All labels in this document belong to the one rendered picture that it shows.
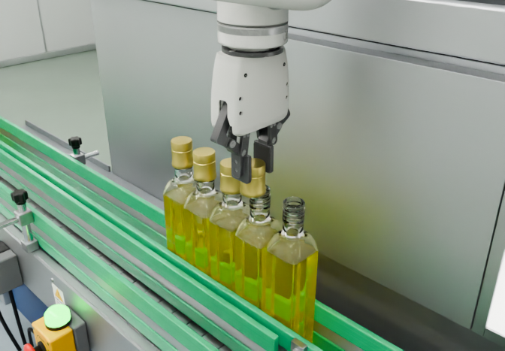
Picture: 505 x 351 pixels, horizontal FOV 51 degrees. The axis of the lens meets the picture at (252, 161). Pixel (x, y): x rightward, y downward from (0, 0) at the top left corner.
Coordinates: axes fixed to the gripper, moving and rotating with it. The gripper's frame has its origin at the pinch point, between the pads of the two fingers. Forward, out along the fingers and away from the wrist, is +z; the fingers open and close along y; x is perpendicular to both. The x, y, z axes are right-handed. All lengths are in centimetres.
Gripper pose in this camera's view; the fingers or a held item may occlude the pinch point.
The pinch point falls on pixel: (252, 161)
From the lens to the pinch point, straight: 70.0
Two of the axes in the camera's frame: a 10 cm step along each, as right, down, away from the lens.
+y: -7.0, 3.1, -6.4
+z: 0.0, 9.0, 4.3
